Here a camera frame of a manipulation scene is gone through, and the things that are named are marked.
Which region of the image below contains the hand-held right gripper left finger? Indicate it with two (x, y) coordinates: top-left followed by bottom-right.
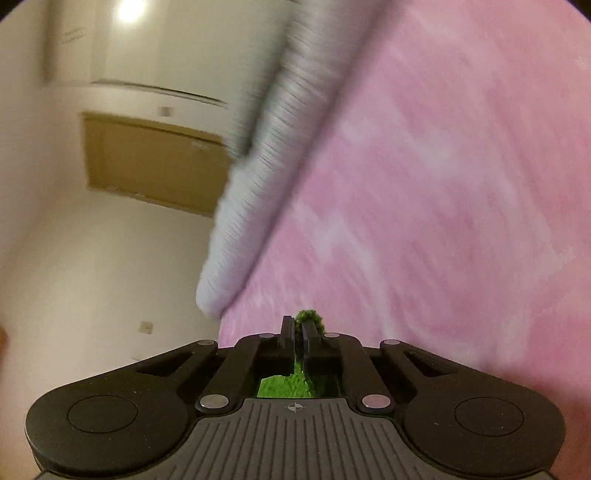
(134, 316), (297, 414)

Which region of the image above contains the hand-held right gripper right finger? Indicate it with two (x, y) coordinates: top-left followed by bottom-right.
(302, 320), (455, 414)

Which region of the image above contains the green towel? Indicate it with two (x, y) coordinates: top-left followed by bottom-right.
(256, 310), (345, 398)

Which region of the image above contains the grey striped duvet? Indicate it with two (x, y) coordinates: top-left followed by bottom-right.
(196, 0), (389, 319)

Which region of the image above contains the pink floral blanket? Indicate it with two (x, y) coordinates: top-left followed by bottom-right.
(217, 0), (591, 416)

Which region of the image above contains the brown wooden door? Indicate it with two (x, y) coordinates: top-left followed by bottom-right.
(82, 112), (238, 217)

